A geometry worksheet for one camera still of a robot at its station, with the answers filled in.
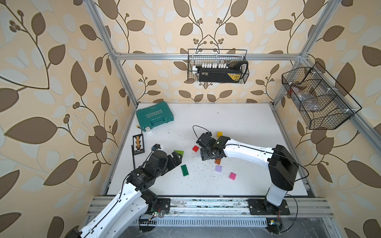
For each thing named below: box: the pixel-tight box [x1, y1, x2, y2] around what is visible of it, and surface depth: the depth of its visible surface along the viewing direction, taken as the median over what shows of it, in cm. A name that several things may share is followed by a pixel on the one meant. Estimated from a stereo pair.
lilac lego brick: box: [215, 165, 223, 173], surface depth 88 cm
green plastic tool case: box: [135, 101, 175, 132], surface depth 110 cm
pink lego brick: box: [228, 172, 237, 181], surface depth 85 cm
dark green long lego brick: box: [180, 164, 190, 177], surface depth 88 cm
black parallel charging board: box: [132, 133, 145, 156], surface depth 98 cm
